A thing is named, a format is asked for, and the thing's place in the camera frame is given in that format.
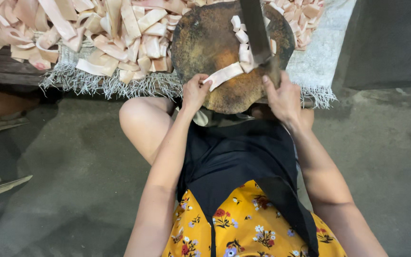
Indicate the yellow floral dress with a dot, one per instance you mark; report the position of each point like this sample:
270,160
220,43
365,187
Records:
248,228

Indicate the dark steel cleaver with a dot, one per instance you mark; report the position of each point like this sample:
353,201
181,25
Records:
255,32

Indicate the black apron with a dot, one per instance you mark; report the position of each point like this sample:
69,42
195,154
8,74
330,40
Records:
234,160

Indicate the heap of long pale strips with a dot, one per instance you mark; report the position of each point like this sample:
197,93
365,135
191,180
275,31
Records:
120,32

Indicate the person's left hand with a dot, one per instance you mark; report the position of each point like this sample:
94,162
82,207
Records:
193,94

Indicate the row of small cut pieces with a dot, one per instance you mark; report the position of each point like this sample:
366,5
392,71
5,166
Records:
244,51

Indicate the dark concrete block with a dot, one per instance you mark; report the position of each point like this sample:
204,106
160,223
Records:
387,39

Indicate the dark wooden platform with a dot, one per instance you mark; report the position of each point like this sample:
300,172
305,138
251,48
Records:
2,67

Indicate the heap of small pinkish chunks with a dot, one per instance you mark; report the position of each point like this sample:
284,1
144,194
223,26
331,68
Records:
303,18

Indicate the person's right hand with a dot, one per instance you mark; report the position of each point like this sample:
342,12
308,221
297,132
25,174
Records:
285,101

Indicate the long pale pork skin strip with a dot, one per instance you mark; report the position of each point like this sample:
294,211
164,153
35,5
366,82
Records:
225,74

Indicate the person's left leg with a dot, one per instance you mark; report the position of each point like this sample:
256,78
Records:
145,125

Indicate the white woven fringed sack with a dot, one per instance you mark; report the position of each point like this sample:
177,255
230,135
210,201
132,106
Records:
316,60

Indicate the round wooden chopping block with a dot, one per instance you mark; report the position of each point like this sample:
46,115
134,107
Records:
205,42

